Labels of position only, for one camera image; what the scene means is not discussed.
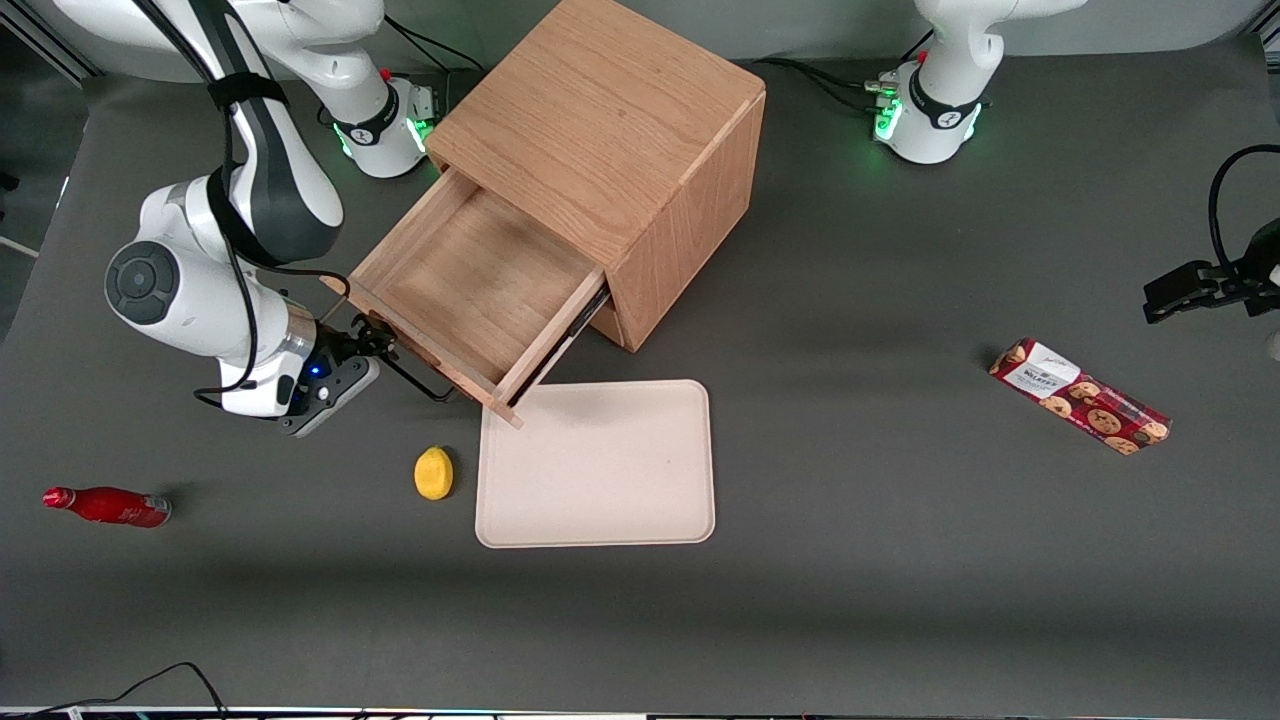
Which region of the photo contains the wooden drawer cabinet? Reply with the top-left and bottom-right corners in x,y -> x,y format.
425,0 -> 769,353

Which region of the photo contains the yellow lemon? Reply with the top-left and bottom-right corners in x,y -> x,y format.
413,445 -> 456,502

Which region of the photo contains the black cable at table edge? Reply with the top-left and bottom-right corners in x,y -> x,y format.
30,661 -> 227,717

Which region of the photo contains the black right base cable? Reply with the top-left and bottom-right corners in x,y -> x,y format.
383,15 -> 483,101

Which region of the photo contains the beige rectangular tray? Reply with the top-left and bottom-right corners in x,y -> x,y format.
474,379 -> 717,550

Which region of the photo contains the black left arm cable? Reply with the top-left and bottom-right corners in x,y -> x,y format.
1207,144 -> 1280,273

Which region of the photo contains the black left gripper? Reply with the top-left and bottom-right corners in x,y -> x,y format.
1143,218 -> 1280,325

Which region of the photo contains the red cookie box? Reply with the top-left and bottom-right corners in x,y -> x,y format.
988,337 -> 1173,457

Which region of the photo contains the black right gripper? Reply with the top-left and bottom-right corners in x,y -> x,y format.
312,312 -> 397,379

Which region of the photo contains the wooden drawer front panel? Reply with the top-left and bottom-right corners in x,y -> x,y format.
585,295 -> 629,351

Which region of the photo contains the black metal drawer handle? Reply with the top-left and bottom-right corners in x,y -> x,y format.
372,318 -> 459,404

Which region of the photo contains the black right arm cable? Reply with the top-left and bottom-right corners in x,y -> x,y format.
130,0 -> 351,411

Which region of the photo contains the wooden drawer with large interior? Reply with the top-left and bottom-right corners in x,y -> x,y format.
320,165 -> 613,431

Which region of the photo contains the red bottle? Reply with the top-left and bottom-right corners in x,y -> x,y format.
42,485 -> 173,529

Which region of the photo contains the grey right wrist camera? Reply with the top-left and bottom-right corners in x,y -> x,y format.
280,355 -> 383,439

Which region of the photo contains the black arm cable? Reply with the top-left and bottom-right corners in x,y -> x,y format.
130,0 -> 351,411
1207,144 -> 1280,273

